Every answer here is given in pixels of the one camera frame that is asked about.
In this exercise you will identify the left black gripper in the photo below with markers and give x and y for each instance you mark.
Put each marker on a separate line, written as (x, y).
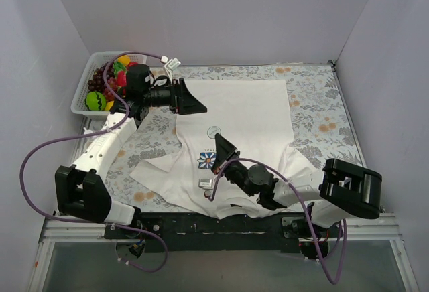
(177, 95)

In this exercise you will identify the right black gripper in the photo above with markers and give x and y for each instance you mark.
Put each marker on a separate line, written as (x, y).
(226, 164)

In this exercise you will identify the small round brooch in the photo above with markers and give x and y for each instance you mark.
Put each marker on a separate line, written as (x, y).
(212, 131)

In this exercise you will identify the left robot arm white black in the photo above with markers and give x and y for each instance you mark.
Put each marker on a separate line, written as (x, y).
(80, 188)

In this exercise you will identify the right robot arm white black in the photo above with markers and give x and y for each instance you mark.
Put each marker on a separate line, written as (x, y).
(337, 191)

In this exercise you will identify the red toy apple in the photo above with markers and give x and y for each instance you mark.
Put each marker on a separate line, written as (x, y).
(132, 64)

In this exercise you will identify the red toy dragon fruit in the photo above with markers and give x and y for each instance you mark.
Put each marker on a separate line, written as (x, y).
(121, 79)

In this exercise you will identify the yellow toy lemon top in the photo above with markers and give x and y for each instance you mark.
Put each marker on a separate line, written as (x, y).
(124, 60)

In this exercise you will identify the yellow toy lemon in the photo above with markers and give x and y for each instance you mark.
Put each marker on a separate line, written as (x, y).
(108, 106)
(124, 60)

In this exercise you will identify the yellow toy lemon bottom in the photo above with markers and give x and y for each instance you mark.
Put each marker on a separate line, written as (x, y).
(108, 106)

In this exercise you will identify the green toy watermelon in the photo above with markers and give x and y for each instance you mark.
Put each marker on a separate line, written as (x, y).
(95, 101)

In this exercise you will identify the purple toy grapes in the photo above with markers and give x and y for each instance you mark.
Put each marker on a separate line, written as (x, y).
(96, 82)

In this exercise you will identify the floral patterned table mat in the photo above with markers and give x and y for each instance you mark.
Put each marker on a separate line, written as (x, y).
(290, 118)

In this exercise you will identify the white plastic basket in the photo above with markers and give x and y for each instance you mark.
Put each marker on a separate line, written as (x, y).
(96, 60)

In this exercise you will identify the white pump bottle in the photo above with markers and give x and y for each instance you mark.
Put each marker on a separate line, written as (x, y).
(87, 131)

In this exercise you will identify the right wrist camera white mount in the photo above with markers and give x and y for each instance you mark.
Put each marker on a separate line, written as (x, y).
(207, 185)

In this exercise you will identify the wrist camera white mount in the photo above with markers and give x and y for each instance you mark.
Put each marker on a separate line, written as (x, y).
(169, 65)
(207, 185)

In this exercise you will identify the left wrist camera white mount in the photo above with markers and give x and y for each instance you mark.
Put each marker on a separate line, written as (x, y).
(169, 65)

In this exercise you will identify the aluminium frame rail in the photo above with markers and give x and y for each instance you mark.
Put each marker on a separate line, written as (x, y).
(385, 228)

